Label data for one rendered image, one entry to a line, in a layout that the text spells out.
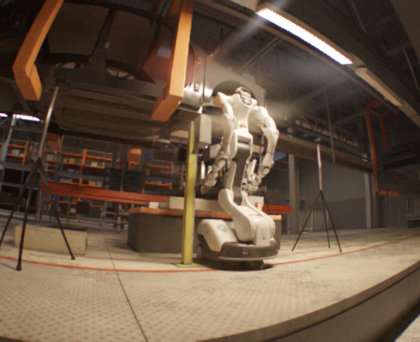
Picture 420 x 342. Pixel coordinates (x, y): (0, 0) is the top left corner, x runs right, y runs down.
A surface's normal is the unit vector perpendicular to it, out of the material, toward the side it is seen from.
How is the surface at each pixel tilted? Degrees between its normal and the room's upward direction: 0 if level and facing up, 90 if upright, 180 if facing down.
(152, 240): 90
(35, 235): 90
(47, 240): 90
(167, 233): 90
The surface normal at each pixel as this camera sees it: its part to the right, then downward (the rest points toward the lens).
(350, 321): 0.44, -0.18
